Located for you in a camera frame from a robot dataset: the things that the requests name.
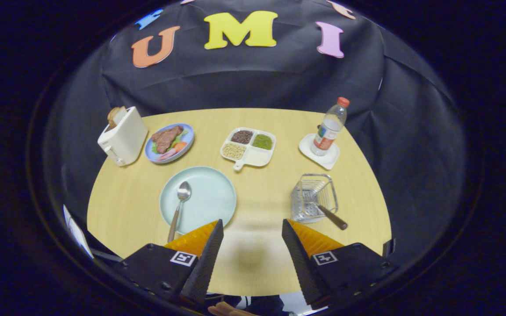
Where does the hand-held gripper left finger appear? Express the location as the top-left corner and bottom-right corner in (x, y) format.
(119, 219), (224, 308)

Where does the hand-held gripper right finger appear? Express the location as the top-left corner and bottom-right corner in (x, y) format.
(282, 219), (396, 310)

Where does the metal fork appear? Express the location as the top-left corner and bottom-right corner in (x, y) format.
(306, 193), (348, 230)

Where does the metal spoon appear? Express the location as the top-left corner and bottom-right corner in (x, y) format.
(167, 181), (192, 243)

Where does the person's dark clothing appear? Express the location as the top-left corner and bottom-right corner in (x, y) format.
(218, 295), (289, 316)

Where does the pale green round plate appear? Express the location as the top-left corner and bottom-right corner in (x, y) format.
(160, 166), (237, 235)

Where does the white divided dish with grains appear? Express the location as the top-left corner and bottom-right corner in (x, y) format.
(220, 127), (276, 171)

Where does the white square coaster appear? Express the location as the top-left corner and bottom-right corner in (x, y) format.
(299, 133), (340, 170)

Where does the blue plate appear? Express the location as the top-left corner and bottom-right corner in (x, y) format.
(145, 123), (195, 164)

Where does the clear water bottle red cap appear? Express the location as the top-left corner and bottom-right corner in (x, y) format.
(310, 97), (350, 157)

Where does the brown steak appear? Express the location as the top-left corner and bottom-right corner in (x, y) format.
(151, 126), (184, 154)

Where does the white paper sheet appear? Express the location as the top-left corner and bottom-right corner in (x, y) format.
(63, 204), (94, 259)

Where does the green lettuce leaf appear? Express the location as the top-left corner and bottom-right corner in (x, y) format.
(152, 129), (188, 154)

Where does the white toaster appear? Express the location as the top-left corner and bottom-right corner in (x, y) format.
(98, 107), (149, 167)

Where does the toasted bread slice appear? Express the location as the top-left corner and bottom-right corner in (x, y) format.
(107, 106), (127, 129)

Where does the metal wire basket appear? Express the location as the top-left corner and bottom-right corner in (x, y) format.
(291, 174), (339, 223)

